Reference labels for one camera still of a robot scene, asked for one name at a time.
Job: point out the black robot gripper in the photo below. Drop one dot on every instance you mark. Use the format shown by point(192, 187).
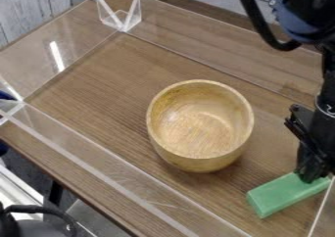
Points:
point(314, 128)

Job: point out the green rectangular block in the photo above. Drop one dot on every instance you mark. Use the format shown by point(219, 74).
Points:
point(282, 192)

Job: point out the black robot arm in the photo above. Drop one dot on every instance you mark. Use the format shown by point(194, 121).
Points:
point(307, 20)

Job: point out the brown wooden bowl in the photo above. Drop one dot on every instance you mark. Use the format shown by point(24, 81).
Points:
point(199, 123)

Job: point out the black table leg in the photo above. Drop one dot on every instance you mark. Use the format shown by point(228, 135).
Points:
point(55, 193)

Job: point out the blue object at left edge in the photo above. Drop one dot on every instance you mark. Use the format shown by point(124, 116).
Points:
point(7, 104)

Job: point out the clear acrylic enclosure wall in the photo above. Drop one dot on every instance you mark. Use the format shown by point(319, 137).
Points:
point(84, 80)

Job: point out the grey metal base plate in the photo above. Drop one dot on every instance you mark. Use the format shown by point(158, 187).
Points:
point(38, 228)

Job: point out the clear acrylic corner bracket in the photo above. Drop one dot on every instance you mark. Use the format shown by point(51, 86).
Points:
point(120, 20)

